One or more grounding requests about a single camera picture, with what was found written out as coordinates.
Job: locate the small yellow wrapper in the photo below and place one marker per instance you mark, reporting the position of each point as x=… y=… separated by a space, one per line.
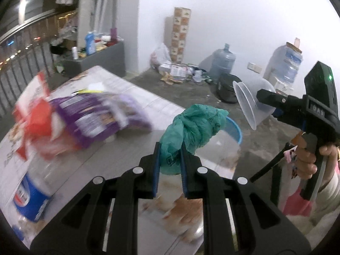
x=87 y=90

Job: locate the clear plastic bowl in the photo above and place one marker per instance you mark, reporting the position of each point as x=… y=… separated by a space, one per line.
x=251 y=103

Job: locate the purple snack bag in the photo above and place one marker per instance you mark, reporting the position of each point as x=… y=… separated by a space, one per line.
x=101 y=117

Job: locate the metal balcony railing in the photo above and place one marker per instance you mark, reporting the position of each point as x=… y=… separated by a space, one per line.
x=24 y=63

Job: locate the large blue water jug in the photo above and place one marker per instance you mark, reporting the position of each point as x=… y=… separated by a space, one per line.
x=222 y=61

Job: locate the blue detergent bottle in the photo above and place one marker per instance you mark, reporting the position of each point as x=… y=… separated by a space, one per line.
x=90 y=43

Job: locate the pale curtain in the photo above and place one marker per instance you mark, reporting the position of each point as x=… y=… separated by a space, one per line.
x=102 y=2

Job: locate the tall patterned carton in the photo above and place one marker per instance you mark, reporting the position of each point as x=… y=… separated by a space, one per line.
x=180 y=34

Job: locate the grey cabinet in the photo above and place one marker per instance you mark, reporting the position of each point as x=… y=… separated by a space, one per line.
x=103 y=58

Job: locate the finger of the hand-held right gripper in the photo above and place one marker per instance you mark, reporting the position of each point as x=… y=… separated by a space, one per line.
x=279 y=99
x=280 y=118

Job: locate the blue plastic basin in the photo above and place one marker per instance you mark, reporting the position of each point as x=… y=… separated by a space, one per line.
x=235 y=130

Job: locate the red and white box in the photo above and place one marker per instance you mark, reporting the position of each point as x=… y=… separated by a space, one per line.
x=34 y=117

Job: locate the plastic bottle with blue label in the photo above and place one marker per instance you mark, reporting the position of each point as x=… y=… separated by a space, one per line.
x=33 y=191

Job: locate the person's right hand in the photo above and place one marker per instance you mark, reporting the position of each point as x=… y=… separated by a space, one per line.
x=305 y=162

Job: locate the white can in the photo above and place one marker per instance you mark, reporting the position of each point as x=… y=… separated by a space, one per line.
x=75 y=53

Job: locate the green plastic bag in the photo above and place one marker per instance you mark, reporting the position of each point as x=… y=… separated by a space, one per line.
x=195 y=127

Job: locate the black bag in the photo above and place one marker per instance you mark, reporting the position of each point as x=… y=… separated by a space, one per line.
x=57 y=48

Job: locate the floral tablecloth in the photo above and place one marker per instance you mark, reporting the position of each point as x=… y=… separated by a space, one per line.
x=159 y=103

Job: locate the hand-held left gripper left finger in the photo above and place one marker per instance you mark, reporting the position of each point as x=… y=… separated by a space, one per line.
x=157 y=164

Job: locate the person's right forearm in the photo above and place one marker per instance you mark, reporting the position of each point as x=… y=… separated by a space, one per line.
x=328 y=191

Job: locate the magenta bottle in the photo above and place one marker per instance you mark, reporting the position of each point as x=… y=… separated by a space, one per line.
x=113 y=35

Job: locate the brown cardboard box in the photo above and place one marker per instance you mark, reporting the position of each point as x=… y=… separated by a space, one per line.
x=69 y=43

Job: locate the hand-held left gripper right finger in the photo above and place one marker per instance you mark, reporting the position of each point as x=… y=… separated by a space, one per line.
x=184 y=164

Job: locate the labelled water jug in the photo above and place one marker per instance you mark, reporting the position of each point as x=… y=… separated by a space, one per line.
x=287 y=63

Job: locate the white wall socket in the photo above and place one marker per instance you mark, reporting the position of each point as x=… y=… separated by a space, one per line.
x=254 y=67

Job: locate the black cooking pot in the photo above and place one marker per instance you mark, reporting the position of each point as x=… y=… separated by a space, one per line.
x=225 y=90

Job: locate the white plastic bag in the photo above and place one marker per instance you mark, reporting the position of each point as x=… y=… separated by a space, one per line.
x=160 y=55

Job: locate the pile of paper packaging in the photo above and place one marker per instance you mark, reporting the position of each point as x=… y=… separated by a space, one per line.
x=180 y=71

